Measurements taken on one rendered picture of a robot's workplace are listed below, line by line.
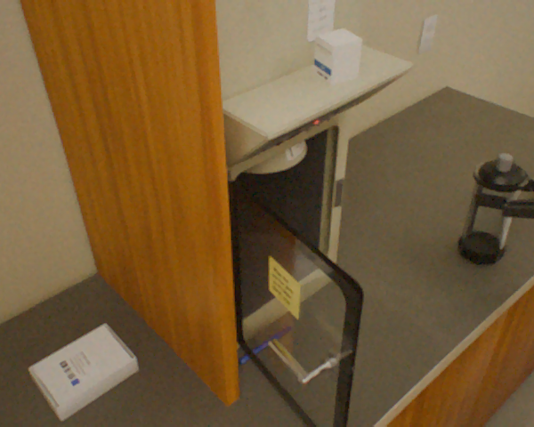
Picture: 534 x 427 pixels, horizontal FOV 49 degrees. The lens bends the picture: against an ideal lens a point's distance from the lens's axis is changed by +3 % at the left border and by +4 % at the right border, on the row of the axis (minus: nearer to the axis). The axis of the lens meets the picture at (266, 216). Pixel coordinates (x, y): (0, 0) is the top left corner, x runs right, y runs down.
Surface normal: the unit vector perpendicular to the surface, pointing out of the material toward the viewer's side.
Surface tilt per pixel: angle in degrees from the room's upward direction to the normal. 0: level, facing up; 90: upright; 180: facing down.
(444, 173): 0
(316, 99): 0
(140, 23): 90
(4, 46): 90
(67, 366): 0
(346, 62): 90
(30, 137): 90
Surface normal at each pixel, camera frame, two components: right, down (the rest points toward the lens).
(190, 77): -0.74, 0.43
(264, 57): 0.67, 0.46
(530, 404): 0.00, -0.78
